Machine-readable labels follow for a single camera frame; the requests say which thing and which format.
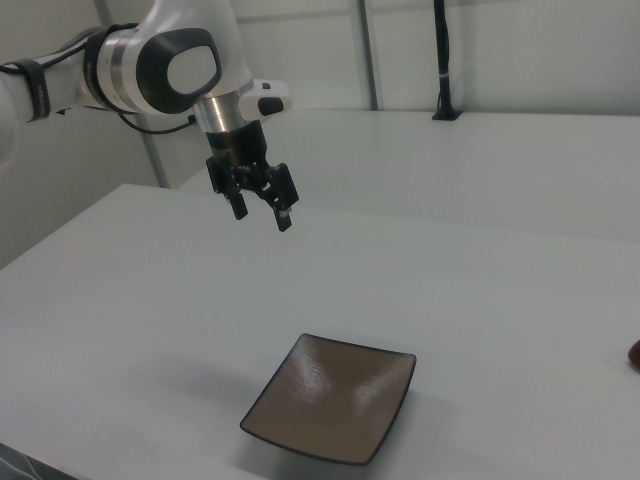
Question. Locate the small round reddish-brown food item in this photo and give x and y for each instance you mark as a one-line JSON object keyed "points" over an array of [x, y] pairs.
{"points": [[635, 356]]}

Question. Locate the silver vertical frame post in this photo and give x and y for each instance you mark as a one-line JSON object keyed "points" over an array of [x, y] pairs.
{"points": [[157, 155], [369, 55]]}

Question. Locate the black pole with base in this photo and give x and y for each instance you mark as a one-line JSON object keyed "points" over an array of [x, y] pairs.
{"points": [[443, 60]]}

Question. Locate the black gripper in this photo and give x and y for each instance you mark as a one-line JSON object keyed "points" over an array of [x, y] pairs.
{"points": [[240, 142]]}

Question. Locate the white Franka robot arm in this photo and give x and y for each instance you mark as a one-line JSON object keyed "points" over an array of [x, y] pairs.
{"points": [[120, 60]]}

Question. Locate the square brown ceramic plate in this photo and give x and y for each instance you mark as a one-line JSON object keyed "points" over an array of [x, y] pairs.
{"points": [[327, 400]]}

